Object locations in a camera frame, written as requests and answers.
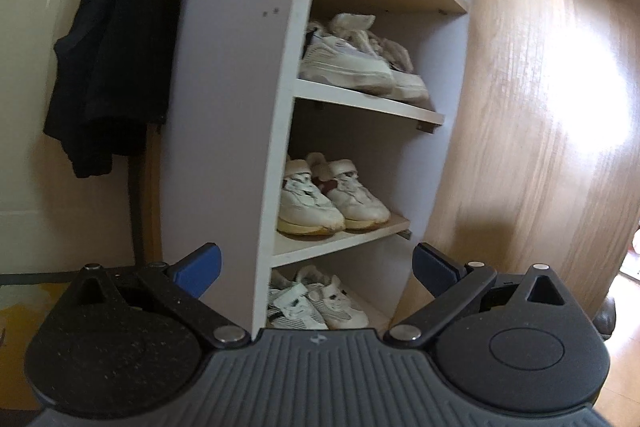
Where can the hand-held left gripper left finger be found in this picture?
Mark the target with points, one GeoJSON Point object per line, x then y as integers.
{"type": "Point", "coordinates": [200, 269]}

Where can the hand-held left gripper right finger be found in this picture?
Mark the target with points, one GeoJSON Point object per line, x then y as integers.
{"type": "Point", "coordinates": [432, 269]}

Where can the white shoe cabinet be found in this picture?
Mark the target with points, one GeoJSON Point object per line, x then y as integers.
{"type": "Point", "coordinates": [225, 107]}

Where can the yellow patterned mat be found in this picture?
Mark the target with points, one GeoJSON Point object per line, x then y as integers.
{"type": "Point", "coordinates": [25, 307]}

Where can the brown leather sofa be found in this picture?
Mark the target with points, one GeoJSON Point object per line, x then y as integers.
{"type": "Point", "coordinates": [606, 319]}

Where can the wooden cabinet door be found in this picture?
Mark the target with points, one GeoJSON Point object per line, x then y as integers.
{"type": "Point", "coordinates": [540, 107]}

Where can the black hanging jacket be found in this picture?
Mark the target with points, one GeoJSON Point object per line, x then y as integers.
{"type": "Point", "coordinates": [120, 57]}

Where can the white panel door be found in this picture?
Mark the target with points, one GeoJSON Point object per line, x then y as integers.
{"type": "Point", "coordinates": [30, 82]}

